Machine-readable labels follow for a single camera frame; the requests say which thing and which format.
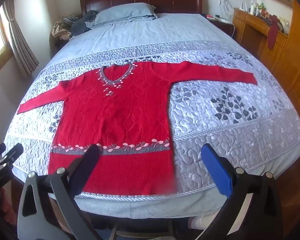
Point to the dark clothes pile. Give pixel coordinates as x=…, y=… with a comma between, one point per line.
x=78, y=25

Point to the beige window curtain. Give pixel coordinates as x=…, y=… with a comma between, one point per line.
x=25, y=58

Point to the wooden desk cabinet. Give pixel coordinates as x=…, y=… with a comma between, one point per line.
x=280, y=53

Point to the floral quilted bedspread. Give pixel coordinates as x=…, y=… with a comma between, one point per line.
x=254, y=126

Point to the dark red hanging cloth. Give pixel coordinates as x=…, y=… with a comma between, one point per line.
x=273, y=31

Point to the wooden nightstand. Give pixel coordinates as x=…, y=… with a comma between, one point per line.
x=222, y=24

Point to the blue-grey pillow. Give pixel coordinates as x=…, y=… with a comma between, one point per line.
x=123, y=13

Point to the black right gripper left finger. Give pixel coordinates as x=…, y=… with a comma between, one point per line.
x=47, y=209

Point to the brown patterned bag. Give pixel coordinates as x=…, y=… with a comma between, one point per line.
x=61, y=31

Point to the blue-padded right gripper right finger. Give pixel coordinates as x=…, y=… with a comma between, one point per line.
x=252, y=209

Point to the red knitted sweater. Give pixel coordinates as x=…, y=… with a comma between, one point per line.
x=124, y=111

